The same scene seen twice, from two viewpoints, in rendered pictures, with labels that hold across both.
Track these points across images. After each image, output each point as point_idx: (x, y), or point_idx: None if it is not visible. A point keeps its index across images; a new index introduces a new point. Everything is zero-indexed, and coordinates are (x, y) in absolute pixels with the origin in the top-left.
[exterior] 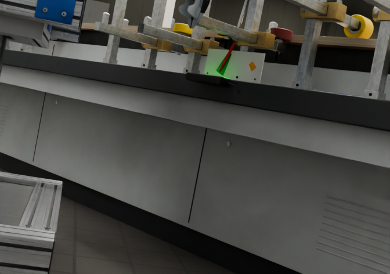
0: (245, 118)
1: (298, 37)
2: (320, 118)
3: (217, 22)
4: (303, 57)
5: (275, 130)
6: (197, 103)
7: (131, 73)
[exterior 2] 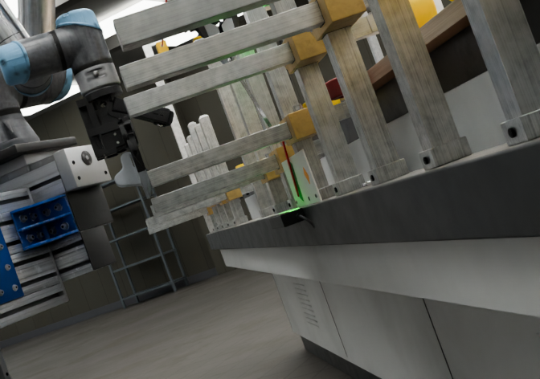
0: (350, 258)
1: (371, 73)
2: (362, 242)
3: (188, 160)
4: (321, 140)
5: (370, 270)
6: (322, 248)
7: (270, 228)
